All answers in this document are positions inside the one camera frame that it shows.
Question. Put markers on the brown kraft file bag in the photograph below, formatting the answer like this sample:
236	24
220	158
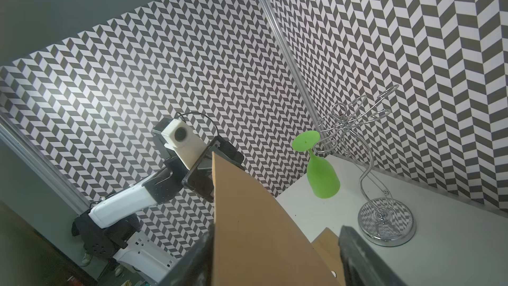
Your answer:
255	241

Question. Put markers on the chrome wire glass rack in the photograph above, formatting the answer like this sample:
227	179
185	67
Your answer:
383	220

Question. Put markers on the green plastic wine glass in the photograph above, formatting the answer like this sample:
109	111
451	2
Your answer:
321	174

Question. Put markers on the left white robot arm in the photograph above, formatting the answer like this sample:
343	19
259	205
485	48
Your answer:
111	230

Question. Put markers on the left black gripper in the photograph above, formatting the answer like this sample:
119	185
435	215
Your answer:
199	178

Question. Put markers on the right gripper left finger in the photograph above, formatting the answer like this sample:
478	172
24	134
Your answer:
195	267

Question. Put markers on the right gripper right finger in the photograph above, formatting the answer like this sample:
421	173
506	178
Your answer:
361	264

